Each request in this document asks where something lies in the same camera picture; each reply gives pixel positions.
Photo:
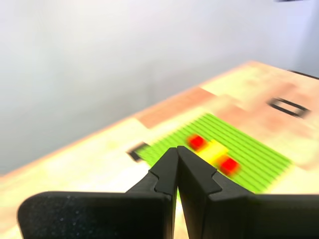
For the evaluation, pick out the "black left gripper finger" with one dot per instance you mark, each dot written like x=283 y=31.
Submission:
x=236 y=216
x=124 y=216

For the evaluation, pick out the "yellow eight-stud brick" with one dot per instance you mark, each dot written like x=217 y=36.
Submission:
x=214 y=150

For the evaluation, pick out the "red four-stud brick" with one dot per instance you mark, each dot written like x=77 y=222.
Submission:
x=196 y=142
x=228 y=165

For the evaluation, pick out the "green studded baseplate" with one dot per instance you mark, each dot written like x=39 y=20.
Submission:
x=249 y=149

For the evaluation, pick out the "black tape corner marker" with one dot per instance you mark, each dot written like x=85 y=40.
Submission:
x=132 y=152

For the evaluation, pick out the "black tape rectangle outline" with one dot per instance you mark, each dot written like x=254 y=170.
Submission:
x=273 y=104

